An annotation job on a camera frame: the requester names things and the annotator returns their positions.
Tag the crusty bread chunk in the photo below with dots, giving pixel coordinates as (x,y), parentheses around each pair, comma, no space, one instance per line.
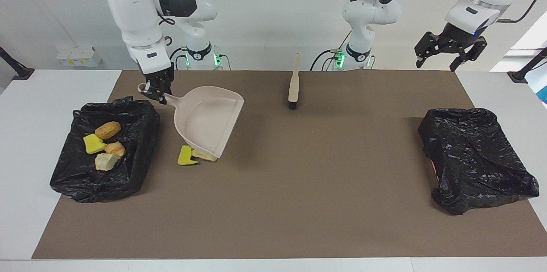
(115,148)

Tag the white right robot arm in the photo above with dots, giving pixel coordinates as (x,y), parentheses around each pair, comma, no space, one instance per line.
(132,16)

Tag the white power strip box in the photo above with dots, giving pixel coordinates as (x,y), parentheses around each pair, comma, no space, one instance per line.
(79,56)

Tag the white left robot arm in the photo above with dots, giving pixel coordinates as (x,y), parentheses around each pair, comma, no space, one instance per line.
(367,11)

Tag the beige plastic dustpan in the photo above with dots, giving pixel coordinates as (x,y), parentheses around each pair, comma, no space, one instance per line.
(209,122)

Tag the blue object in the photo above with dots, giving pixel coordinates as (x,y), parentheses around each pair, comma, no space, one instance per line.
(544,92)

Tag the beige hand brush black bristles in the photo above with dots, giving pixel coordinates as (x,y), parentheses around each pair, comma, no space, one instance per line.
(293,84)

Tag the pale bread chunk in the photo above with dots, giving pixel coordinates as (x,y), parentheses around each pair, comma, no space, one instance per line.
(107,162)

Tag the brown bread-like lump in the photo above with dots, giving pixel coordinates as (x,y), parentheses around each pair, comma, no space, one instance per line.
(107,130)

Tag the brown table mat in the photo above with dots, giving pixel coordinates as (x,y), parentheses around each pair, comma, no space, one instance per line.
(299,220)

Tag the notched yellow sponge piece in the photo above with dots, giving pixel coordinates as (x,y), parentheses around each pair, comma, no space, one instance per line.
(184,157)

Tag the bin lined with black bag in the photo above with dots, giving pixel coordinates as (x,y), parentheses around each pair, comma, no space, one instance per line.
(77,178)
(470,156)

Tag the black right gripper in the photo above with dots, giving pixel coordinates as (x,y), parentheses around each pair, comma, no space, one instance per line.
(160,80)

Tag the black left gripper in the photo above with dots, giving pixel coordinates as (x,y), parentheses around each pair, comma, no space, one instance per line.
(461,39)

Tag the black camera stand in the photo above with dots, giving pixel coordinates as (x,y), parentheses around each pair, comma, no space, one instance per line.
(21,73)
(519,76)

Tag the whitish angular foam chunk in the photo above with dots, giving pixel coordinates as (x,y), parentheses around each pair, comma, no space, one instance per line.
(203,156)

